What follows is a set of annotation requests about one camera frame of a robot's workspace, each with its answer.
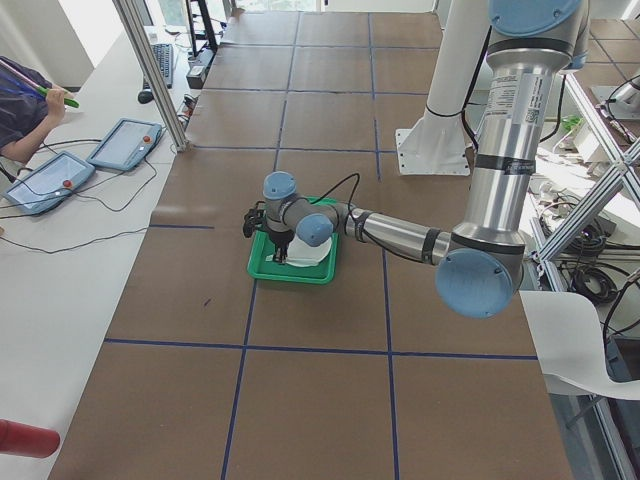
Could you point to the black computer mouse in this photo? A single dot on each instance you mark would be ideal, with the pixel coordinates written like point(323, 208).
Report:
point(145, 96)

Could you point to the white camera stand column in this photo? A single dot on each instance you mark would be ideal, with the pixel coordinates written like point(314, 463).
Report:
point(435, 145)

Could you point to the black computer box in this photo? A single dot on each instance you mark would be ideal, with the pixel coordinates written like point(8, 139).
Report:
point(199, 67)

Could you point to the near blue teach pendant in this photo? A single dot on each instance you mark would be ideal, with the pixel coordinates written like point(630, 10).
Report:
point(48, 185)

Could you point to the red cylinder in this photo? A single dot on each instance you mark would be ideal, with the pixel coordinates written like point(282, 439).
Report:
point(21, 439)

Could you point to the green plastic tray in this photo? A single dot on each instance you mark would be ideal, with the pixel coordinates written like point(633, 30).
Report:
point(258, 268)

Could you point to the person forearm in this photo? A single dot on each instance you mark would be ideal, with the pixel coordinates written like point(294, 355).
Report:
point(26, 122)

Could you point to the aluminium frame post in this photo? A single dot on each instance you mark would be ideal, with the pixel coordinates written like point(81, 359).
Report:
point(134, 29)

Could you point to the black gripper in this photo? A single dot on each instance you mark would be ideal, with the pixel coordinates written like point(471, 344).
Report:
point(280, 238)

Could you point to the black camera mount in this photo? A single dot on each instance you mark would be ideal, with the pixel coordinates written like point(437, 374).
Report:
point(254, 219)

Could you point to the white round plate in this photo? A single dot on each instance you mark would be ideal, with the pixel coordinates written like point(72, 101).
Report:
point(299, 254)

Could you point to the far blue teach pendant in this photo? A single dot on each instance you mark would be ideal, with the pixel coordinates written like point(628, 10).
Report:
point(126, 145)

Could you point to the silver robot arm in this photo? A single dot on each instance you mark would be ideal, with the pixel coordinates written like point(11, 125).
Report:
point(483, 118)

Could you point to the white paper sheet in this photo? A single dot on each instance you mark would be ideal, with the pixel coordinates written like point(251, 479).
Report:
point(565, 329)

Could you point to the black keyboard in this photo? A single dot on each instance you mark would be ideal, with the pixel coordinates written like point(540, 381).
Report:
point(164, 56)

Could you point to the blue teach pendant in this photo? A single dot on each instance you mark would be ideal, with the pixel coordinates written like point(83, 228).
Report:
point(126, 145)
point(48, 185)

